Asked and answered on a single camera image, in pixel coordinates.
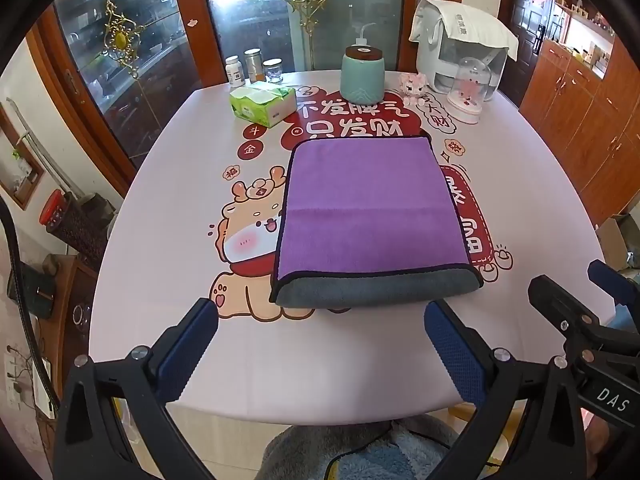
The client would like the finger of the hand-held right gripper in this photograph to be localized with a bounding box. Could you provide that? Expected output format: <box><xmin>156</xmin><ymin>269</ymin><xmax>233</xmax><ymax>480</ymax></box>
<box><xmin>528</xmin><ymin>275</ymin><xmax>608</xmax><ymax>361</ymax></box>
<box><xmin>587</xmin><ymin>259</ymin><xmax>640</xmax><ymax>311</ymax></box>

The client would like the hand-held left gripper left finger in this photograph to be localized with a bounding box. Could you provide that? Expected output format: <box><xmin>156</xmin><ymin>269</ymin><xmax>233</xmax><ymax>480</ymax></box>
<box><xmin>52</xmin><ymin>297</ymin><xmax>220</xmax><ymax>480</ymax></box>

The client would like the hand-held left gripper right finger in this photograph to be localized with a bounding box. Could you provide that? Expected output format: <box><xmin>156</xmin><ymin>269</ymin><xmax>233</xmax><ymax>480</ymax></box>
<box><xmin>423</xmin><ymin>298</ymin><xmax>589</xmax><ymax>480</ymax></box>

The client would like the purple and grey towel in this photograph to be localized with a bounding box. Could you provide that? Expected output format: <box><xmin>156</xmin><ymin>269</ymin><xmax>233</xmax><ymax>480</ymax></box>
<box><xmin>269</xmin><ymin>135</ymin><xmax>485</xmax><ymax>309</ymax></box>

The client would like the cardboard box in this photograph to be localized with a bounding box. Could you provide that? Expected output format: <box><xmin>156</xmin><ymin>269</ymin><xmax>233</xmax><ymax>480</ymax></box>
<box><xmin>594</xmin><ymin>213</ymin><xmax>640</xmax><ymax>274</ymax></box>

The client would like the blue fluffy towel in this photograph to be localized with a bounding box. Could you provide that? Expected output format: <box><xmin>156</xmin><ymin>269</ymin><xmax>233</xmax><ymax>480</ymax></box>
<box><xmin>324</xmin><ymin>422</ymin><xmax>451</xmax><ymax>480</ymax></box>

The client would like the pink printed tablecloth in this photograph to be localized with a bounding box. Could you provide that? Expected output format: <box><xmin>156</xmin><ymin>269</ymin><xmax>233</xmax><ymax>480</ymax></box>
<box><xmin>89</xmin><ymin>70</ymin><xmax>619</xmax><ymax>417</ymax></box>

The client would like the red container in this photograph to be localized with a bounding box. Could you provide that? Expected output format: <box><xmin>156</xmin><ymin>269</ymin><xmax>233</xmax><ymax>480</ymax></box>
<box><xmin>39</xmin><ymin>189</ymin><xmax>77</xmax><ymax>234</ymax></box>

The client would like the glass dome ornament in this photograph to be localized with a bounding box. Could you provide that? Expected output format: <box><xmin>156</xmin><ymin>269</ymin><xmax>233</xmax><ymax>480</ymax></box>
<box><xmin>446</xmin><ymin>57</ymin><xmax>489</xmax><ymax>125</ymax></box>

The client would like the dark wooden door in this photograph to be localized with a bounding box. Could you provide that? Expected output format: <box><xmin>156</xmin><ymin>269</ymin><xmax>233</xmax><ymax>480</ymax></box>
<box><xmin>509</xmin><ymin>0</ymin><xmax>557</xmax><ymax>107</ymax></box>

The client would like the green tissue pack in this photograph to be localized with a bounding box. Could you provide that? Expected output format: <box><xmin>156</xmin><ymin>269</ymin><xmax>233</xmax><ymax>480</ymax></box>
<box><xmin>229</xmin><ymin>85</ymin><xmax>297</xmax><ymax>129</ymax></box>

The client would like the pink figurine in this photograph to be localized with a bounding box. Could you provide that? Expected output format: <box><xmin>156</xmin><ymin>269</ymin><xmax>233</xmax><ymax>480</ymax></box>
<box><xmin>398</xmin><ymin>72</ymin><xmax>430</xmax><ymax>107</ymax></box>

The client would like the white water dispenser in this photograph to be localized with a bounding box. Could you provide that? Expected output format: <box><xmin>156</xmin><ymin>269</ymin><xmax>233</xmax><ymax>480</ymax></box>
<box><xmin>414</xmin><ymin>0</ymin><xmax>507</xmax><ymax>102</ymax></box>

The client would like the white pill bottle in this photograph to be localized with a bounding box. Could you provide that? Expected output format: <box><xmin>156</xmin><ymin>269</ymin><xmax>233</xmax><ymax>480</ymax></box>
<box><xmin>224</xmin><ymin>56</ymin><xmax>246</xmax><ymax>87</ymax></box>

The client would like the metal-lidded jar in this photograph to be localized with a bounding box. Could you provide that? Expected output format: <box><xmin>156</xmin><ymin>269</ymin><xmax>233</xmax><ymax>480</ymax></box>
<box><xmin>244</xmin><ymin>48</ymin><xmax>264</xmax><ymax>83</ymax></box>

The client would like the white cloth cover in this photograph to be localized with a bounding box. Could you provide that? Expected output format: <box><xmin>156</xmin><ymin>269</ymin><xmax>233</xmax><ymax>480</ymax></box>
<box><xmin>409</xmin><ymin>0</ymin><xmax>520</xmax><ymax>62</ymax></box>

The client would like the teal ceramic jar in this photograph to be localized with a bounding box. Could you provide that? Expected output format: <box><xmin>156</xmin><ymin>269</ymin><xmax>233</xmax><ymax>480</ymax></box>
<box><xmin>340</xmin><ymin>46</ymin><xmax>386</xmax><ymax>106</ymax></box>

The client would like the wooden wall cabinet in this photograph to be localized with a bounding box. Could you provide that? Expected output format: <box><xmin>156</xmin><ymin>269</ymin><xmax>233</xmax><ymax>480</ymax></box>
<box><xmin>519</xmin><ymin>0</ymin><xmax>640</xmax><ymax>223</ymax></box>

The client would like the white wall socket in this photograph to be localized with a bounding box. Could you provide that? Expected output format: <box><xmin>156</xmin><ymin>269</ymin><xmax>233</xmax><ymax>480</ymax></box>
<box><xmin>4</xmin><ymin>344</ymin><xmax>54</xmax><ymax>419</ymax></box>

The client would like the black cable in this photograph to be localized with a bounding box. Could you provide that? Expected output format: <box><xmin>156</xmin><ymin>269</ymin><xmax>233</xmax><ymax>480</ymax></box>
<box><xmin>0</xmin><ymin>199</ymin><xmax>57</xmax><ymax>413</ymax></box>

